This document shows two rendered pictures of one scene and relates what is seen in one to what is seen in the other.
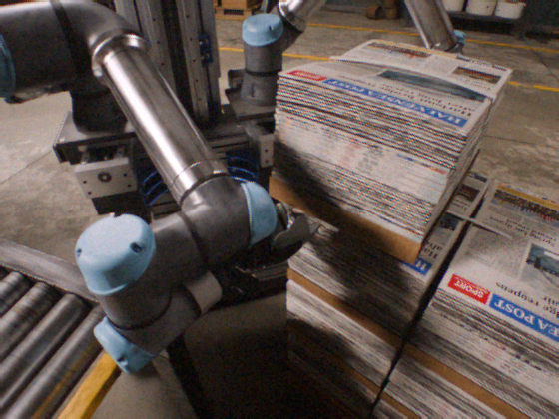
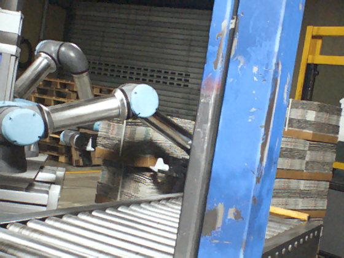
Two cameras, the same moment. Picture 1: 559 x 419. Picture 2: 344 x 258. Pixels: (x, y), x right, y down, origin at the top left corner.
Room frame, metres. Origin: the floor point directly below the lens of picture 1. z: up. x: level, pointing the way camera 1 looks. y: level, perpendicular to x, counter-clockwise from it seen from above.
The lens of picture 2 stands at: (0.09, 2.34, 1.11)
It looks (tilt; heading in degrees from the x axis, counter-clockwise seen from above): 3 degrees down; 276
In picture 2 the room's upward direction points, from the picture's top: 9 degrees clockwise
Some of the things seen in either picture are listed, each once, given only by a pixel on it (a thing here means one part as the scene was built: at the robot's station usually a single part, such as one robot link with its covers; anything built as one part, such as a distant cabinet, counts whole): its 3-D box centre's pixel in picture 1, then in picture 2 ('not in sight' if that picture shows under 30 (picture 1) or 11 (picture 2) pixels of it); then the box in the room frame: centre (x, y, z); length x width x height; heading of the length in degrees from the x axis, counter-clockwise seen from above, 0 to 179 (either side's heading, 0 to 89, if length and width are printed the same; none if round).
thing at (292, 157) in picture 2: not in sight; (265, 153); (0.00, -0.91, 0.95); 0.38 x 0.29 x 0.23; 139
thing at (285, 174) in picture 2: not in sight; (263, 168); (0.00, -0.91, 0.86); 0.38 x 0.29 x 0.04; 139
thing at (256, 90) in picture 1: (264, 81); (22, 142); (1.06, 0.05, 0.87); 0.15 x 0.15 x 0.10
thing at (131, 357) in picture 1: (147, 321); not in sight; (0.23, 0.17, 0.87); 0.11 x 0.08 x 0.09; 141
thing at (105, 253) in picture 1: (141, 264); not in sight; (0.24, 0.15, 0.97); 0.11 x 0.08 x 0.11; 127
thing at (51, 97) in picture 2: not in sight; (70, 120); (3.19, -6.77, 0.65); 1.33 x 0.94 x 1.30; 75
